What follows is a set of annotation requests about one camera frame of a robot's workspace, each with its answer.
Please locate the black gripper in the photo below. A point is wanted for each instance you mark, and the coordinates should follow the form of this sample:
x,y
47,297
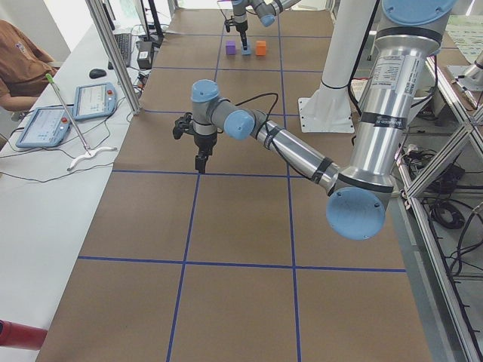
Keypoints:
x,y
240,25
204,141

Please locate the light blue foam block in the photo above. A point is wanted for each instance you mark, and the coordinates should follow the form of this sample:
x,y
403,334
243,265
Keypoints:
x,y
246,51

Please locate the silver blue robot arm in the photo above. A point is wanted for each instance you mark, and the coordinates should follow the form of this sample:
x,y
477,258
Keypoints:
x,y
265,12
408,33

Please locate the purple foam block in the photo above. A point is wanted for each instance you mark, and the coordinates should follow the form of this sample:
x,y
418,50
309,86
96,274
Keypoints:
x,y
231,49

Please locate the orange foam block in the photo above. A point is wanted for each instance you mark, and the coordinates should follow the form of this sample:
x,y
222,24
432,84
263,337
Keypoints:
x,y
261,48

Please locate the black power adapter box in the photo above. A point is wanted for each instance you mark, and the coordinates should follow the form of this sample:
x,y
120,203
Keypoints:
x,y
145,55

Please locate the metal rod with white hook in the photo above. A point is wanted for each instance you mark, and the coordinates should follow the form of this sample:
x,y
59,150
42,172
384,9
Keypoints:
x,y
89,152

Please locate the black keyboard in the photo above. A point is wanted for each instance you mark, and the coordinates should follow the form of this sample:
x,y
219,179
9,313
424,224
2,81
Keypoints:
x,y
123,41

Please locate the far blue teach pendant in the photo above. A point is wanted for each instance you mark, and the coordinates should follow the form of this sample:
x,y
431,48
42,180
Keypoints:
x,y
94,101

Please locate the blue teach pendant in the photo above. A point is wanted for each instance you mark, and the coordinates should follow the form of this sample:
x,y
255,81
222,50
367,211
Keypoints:
x,y
94,101
46,128

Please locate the black computer mouse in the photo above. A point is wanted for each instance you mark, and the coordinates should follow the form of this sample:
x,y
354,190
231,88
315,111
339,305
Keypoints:
x,y
97,73

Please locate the near blue teach pendant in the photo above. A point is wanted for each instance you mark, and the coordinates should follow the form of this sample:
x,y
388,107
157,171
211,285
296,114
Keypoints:
x,y
46,128

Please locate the person in brown shirt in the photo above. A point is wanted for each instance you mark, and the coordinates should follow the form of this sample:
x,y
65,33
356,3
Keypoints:
x,y
24,67

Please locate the red cylinder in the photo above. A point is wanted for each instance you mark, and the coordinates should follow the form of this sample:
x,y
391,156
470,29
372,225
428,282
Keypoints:
x,y
22,336

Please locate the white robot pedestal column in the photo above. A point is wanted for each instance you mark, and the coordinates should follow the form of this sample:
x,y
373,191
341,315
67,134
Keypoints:
x,y
328,110

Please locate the aluminium frame post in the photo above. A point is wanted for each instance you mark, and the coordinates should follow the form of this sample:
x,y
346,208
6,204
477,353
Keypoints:
x,y
114,54

